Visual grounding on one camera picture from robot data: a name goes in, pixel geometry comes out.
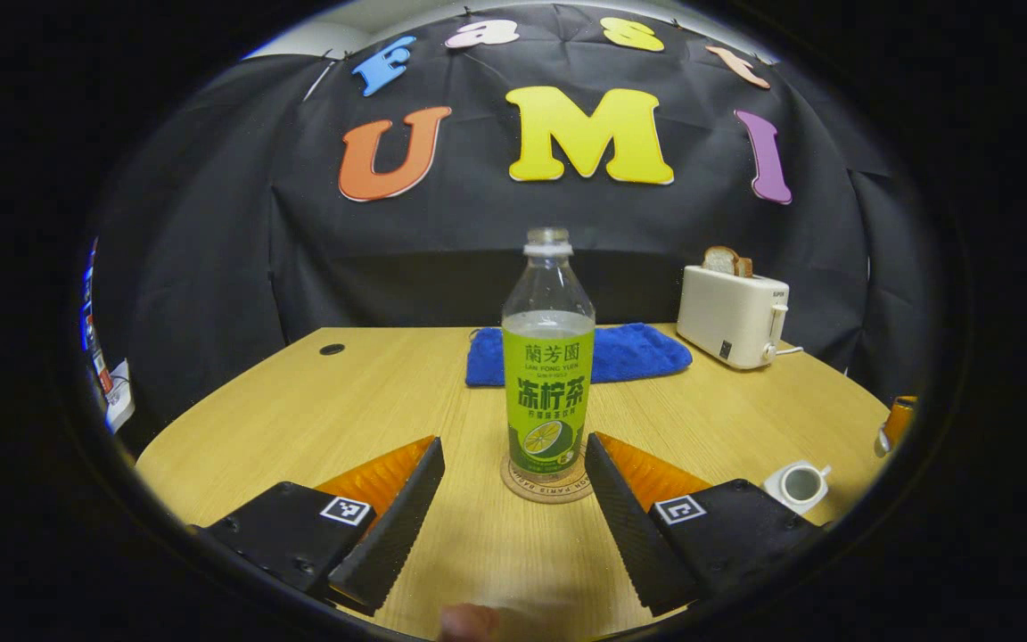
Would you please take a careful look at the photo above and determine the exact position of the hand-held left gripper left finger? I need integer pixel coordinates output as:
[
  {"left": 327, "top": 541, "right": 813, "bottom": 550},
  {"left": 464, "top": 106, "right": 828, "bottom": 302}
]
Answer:
[{"left": 197, "top": 436, "right": 446, "bottom": 616}]

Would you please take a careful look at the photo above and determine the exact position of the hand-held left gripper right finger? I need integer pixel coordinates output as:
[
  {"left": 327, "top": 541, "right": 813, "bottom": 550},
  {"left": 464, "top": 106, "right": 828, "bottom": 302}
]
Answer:
[{"left": 584, "top": 432, "right": 822, "bottom": 616}]

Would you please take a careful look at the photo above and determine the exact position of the round wooden coaster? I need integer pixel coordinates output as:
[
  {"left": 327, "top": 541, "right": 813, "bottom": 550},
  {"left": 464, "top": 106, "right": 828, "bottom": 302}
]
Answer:
[{"left": 501, "top": 450, "right": 595, "bottom": 505}]

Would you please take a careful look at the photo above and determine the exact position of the green label water bottle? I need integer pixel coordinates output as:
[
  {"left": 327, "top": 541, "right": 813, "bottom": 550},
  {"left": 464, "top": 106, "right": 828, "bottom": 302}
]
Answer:
[{"left": 501, "top": 227, "right": 596, "bottom": 481}]

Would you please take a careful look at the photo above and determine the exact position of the white floral teacup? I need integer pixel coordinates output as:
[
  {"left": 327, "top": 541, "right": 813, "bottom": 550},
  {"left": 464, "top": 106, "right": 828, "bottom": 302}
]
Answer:
[{"left": 763, "top": 460, "right": 833, "bottom": 515}]

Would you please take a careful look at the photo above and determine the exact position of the blue towel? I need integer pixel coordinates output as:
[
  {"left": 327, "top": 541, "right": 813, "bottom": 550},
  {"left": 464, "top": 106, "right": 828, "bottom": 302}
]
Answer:
[{"left": 465, "top": 323, "right": 694, "bottom": 388}]

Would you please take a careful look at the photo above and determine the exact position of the white toaster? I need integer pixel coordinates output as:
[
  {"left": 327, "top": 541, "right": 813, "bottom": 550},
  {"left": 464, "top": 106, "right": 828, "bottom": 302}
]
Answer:
[{"left": 677, "top": 264, "right": 791, "bottom": 370}]

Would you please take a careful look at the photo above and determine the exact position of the bread slice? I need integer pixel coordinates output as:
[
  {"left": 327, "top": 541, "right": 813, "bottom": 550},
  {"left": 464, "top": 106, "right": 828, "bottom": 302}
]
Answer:
[{"left": 702, "top": 246, "right": 753, "bottom": 278}]

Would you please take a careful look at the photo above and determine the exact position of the black backdrop cloth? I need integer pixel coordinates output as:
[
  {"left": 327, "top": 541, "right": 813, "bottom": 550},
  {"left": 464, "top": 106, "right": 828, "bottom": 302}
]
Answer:
[{"left": 90, "top": 4, "right": 938, "bottom": 429}]

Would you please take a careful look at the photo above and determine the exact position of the white side table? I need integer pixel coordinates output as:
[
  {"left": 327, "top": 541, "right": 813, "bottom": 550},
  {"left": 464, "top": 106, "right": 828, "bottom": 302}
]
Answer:
[{"left": 102, "top": 358, "right": 136, "bottom": 435}]

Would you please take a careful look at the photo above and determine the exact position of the colourful display screen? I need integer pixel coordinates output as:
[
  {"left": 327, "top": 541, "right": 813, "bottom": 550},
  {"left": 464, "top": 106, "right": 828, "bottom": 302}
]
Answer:
[{"left": 78, "top": 236, "right": 103, "bottom": 366}]

